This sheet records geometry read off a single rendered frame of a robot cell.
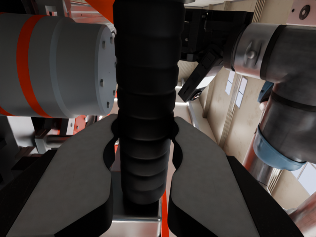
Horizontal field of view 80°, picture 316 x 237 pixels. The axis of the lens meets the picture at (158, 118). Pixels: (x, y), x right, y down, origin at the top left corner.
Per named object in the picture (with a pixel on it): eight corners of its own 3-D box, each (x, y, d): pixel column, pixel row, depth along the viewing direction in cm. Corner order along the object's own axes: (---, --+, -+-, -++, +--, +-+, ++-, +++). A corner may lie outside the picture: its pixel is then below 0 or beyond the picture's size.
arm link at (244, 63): (271, 75, 31) (252, 84, 26) (243, 68, 34) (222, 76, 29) (288, 24, 28) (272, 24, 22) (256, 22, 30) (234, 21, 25)
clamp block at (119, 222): (34, 217, 13) (50, 257, 16) (163, 220, 14) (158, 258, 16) (64, 167, 18) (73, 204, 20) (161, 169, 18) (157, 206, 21)
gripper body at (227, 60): (195, 10, 37) (260, 12, 30) (189, 56, 41) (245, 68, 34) (169, 7, 32) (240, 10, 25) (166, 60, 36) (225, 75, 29)
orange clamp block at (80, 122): (45, 130, 52) (59, 136, 61) (75, 131, 52) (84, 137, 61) (50, 106, 54) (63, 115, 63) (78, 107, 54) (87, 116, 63)
